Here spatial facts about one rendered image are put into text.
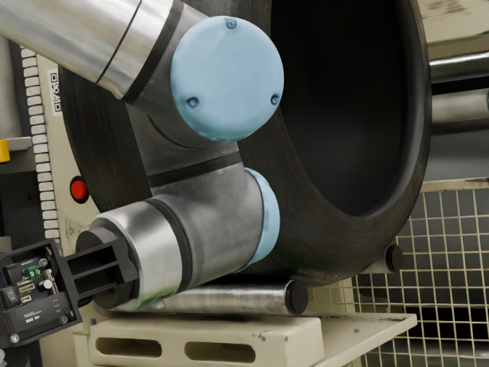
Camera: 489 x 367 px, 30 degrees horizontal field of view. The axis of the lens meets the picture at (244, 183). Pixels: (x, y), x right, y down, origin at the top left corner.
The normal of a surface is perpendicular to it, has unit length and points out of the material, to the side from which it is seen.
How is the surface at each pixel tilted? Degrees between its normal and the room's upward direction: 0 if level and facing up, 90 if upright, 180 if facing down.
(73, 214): 90
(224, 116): 89
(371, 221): 101
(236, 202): 83
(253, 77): 90
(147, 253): 78
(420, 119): 66
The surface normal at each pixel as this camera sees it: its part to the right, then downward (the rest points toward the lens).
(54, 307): 0.55, -0.23
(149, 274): 0.63, 0.18
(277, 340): -0.58, 0.11
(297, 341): 0.80, -0.07
